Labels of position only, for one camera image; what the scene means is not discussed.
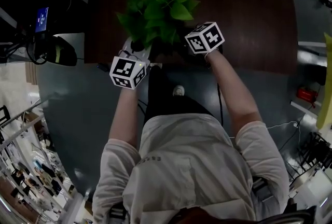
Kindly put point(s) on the metal shelf rack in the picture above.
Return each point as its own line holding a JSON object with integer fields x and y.
{"x": 28, "y": 166}

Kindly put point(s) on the person's right white shoe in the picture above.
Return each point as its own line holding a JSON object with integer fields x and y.
{"x": 178, "y": 90}

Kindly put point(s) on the dark wooden table white legs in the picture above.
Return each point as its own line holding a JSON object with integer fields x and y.
{"x": 246, "y": 10}

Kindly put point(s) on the green potted plant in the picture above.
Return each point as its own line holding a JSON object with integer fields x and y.
{"x": 155, "y": 10}

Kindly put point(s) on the black tripod stand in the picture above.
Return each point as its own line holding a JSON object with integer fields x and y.
{"x": 316, "y": 153}

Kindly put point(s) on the person's left forearm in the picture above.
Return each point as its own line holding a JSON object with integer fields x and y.
{"x": 124, "y": 119}

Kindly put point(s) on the red box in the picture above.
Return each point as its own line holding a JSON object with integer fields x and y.
{"x": 307, "y": 94}

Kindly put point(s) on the person's white shirt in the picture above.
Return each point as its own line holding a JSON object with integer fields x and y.
{"x": 186, "y": 171}

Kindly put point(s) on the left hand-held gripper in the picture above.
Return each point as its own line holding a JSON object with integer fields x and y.
{"x": 124, "y": 72}

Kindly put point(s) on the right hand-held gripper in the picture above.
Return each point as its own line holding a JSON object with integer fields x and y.
{"x": 205, "y": 39}

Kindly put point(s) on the person's black trousers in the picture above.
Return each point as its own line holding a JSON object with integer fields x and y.
{"x": 160, "y": 98}

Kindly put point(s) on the person's right forearm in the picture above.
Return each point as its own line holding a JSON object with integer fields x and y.
{"x": 233, "y": 93}

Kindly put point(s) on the yellow-green table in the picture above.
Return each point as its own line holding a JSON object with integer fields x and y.
{"x": 326, "y": 83}

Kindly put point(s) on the blue-screen phone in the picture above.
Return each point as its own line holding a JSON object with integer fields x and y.
{"x": 42, "y": 19}

